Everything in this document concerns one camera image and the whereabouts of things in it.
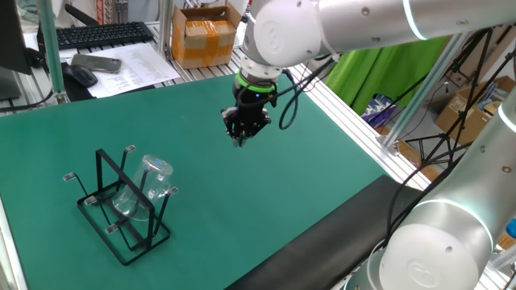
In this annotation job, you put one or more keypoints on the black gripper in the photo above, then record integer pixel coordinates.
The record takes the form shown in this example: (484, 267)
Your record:
(256, 98)

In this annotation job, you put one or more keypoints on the clear glass cup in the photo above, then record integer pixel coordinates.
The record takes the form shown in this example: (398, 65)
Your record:
(161, 181)

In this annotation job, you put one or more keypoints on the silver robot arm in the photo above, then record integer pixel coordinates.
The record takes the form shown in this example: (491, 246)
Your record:
(363, 20)

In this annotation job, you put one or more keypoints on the green table mat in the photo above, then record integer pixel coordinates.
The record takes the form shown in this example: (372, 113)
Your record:
(242, 201)

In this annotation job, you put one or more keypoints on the taped cardboard box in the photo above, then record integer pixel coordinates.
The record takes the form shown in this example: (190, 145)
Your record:
(201, 44)

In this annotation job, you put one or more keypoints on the white printed paper sheet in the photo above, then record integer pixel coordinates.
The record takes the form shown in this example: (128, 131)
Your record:
(137, 68)

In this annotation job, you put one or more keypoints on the blue white patterned bag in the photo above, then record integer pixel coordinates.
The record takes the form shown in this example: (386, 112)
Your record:
(377, 108)

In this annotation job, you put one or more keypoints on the bright green cloth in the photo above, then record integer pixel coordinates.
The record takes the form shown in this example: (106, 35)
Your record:
(375, 72)

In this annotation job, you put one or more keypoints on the black table mat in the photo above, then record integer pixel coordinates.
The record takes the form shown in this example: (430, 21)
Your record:
(322, 249)

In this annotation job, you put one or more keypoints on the grey smartphone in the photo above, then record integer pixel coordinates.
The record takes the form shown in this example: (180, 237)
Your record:
(96, 63)

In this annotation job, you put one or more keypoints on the black computer mouse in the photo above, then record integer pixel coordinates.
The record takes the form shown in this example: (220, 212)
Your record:
(80, 74)

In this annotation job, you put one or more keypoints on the black mouse pad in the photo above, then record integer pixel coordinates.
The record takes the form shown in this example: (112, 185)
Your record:
(74, 92)

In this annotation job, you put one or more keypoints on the black keyboard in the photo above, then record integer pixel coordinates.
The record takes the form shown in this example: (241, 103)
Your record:
(96, 34)

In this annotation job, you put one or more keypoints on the red white label strip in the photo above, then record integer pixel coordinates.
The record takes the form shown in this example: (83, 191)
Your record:
(100, 12)

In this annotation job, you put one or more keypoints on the black tripod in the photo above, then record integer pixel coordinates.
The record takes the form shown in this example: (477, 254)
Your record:
(445, 137)

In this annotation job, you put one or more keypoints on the open cardboard box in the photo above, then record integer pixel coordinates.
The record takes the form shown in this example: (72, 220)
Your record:
(455, 113)

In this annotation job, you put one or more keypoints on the black computer monitor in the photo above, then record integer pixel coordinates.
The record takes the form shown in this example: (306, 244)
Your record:
(10, 36)

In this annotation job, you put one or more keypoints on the aluminium frame post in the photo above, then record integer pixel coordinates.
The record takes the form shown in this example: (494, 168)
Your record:
(423, 90)
(50, 48)
(165, 28)

